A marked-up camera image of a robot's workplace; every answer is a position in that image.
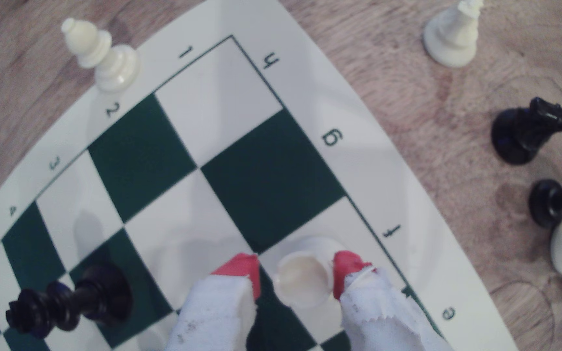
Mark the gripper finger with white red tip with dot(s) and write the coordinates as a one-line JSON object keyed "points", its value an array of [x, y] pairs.
{"points": [[217, 312], [378, 317]]}

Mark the white rook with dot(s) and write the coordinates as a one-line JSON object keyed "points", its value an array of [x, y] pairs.
{"points": [[303, 279]]}

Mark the green white chess mat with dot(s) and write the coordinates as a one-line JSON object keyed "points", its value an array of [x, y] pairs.
{"points": [[222, 97]]}

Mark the black king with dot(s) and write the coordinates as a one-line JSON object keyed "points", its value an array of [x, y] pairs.
{"points": [[90, 300]]}

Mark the black pawn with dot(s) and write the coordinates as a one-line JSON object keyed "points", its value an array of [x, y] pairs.
{"points": [[552, 202]]}

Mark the black knight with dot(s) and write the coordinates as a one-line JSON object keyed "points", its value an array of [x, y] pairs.
{"points": [[522, 131]]}

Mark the white bishop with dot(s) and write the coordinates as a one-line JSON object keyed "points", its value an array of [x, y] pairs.
{"points": [[108, 61]]}

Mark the white king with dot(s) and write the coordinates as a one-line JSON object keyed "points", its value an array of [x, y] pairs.
{"points": [[451, 36]]}

